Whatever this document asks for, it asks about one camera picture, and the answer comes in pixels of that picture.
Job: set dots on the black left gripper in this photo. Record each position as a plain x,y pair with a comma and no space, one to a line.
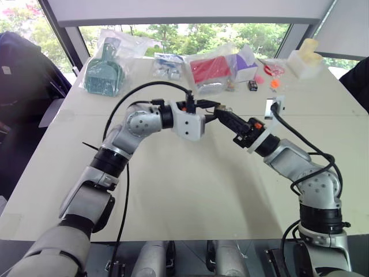
192,108

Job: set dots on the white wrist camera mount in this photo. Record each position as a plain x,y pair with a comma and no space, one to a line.
266,134
188,124

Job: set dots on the small black box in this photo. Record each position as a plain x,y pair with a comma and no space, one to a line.
253,85

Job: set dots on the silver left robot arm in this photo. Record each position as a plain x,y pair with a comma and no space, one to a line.
86,196

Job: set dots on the small orange piece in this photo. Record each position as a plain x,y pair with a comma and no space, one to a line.
275,84

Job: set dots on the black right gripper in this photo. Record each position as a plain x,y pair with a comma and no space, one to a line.
248,134

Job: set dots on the white purple carton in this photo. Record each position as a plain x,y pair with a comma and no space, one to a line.
245,72

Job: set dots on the pale yellow plastic piece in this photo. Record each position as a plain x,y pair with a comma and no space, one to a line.
310,47

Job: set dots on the small metal trinket bunch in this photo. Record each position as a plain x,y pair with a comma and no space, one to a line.
230,86

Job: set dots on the small pink piece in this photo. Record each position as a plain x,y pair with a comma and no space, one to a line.
260,78

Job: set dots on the white foam block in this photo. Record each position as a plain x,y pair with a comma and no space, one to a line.
305,67

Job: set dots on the red item in clear bag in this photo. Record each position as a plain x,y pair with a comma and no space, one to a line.
272,69

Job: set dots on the blue white packet bag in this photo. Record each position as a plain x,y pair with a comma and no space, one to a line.
168,67

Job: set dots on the red box in bag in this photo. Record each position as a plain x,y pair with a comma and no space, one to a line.
209,69

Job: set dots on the person in black clothing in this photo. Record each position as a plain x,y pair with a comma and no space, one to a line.
357,83

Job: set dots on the clear plastic bag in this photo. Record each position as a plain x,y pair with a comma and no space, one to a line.
135,46

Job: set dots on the grey flat panel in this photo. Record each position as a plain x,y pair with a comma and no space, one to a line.
52,112

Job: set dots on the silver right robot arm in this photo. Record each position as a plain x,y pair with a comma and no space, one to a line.
288,161

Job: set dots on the black zip tie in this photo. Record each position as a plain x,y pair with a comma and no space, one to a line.
91,147

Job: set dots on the person in dark blue clothing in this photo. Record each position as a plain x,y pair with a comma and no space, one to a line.
23,86

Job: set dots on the green plastic dustpan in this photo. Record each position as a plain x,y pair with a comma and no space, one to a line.
101,75

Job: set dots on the silver rounded robot part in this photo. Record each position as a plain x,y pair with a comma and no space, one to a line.
230,259
151,259

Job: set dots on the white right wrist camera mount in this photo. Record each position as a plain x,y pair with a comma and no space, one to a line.
266,134

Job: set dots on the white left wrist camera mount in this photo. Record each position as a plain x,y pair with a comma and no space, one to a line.
188,124

